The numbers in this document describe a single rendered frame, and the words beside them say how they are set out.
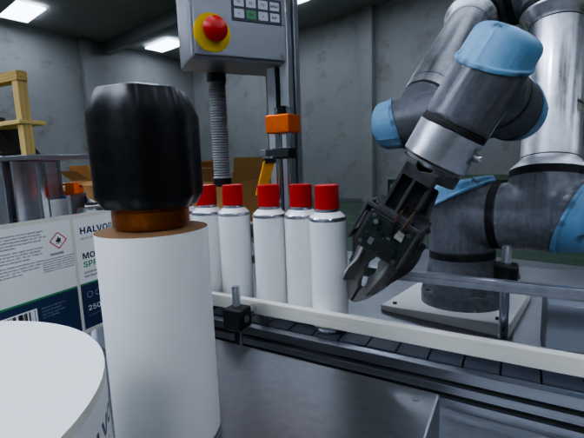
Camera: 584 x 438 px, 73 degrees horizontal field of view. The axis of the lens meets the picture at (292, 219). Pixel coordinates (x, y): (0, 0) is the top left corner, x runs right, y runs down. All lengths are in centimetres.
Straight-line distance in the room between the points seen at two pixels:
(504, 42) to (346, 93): 1068
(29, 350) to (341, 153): 1090
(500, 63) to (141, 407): 44
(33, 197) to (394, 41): 1019
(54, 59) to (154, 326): 1310
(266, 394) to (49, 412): 28
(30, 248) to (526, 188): 68
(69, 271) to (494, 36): 52
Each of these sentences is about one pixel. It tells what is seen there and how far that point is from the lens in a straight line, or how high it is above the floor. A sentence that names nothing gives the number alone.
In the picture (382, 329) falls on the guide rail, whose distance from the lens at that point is 52.
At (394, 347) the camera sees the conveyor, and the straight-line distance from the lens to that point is 54.
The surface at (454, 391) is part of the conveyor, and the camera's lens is 52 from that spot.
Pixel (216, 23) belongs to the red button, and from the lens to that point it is 68.
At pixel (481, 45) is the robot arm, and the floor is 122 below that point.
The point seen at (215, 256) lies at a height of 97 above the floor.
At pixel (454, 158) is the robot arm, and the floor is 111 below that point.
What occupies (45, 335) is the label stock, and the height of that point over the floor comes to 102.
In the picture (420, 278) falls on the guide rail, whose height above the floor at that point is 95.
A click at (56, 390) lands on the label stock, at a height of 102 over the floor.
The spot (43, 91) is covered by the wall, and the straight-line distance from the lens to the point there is 1305.
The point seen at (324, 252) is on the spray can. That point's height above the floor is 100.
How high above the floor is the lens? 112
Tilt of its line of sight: 8 degrees down
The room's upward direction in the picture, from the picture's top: 2 degrees counter-clockwise
